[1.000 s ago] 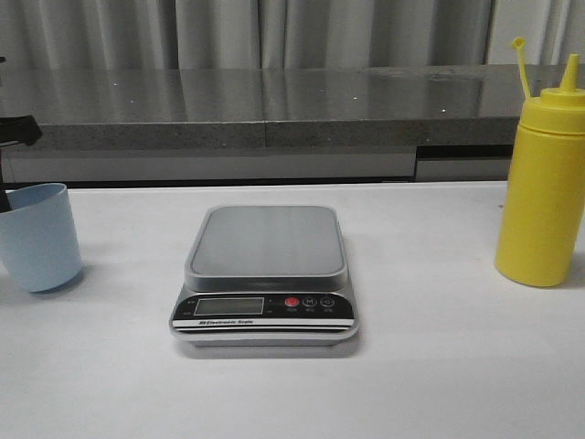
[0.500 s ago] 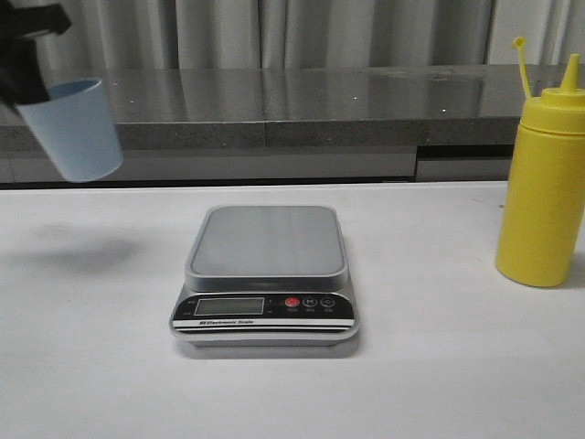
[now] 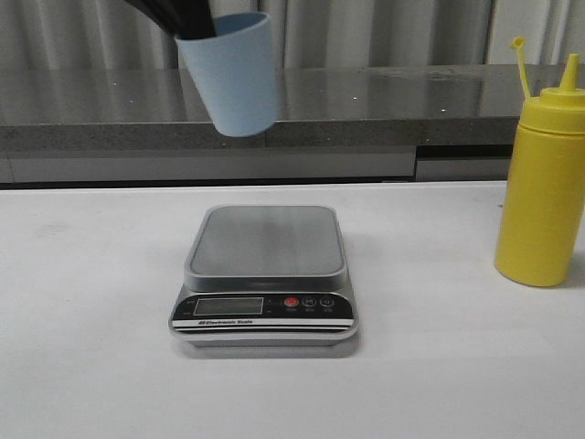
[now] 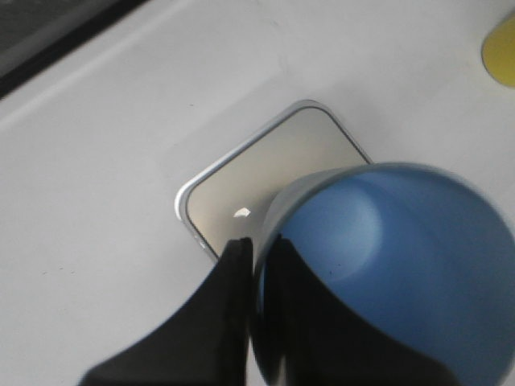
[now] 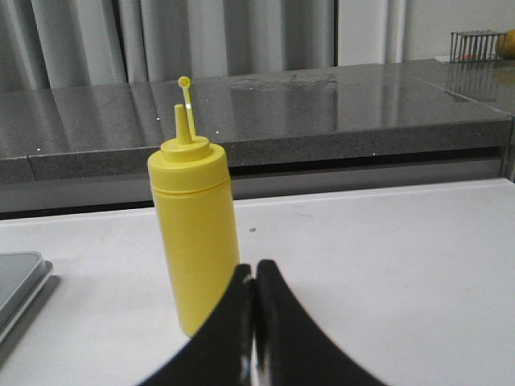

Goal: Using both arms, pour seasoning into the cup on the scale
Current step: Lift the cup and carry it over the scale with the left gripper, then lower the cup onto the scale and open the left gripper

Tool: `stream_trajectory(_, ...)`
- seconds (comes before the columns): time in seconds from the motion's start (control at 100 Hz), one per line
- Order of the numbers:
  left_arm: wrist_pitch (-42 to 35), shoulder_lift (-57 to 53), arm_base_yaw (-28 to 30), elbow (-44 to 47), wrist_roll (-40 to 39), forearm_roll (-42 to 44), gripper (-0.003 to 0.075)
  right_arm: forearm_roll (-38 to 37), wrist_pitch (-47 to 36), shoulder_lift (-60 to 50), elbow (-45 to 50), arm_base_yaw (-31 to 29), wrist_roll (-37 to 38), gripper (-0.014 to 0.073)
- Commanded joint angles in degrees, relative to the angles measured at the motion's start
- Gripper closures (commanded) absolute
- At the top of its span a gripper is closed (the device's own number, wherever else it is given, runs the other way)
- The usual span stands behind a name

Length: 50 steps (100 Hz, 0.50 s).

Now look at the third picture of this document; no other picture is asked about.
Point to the grey stone counter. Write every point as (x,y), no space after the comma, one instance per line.
(139,128)

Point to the light blue plastic cup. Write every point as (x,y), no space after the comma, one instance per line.
(235,73)

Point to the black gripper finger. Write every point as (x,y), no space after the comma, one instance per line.
(182,19)

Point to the silver digital kitchen scale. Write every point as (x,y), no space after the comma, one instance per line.
(266,276)

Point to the yellow squeeze bottle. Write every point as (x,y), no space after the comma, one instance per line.
(544,199)

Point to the grey curtain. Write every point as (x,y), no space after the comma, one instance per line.
(112,35)

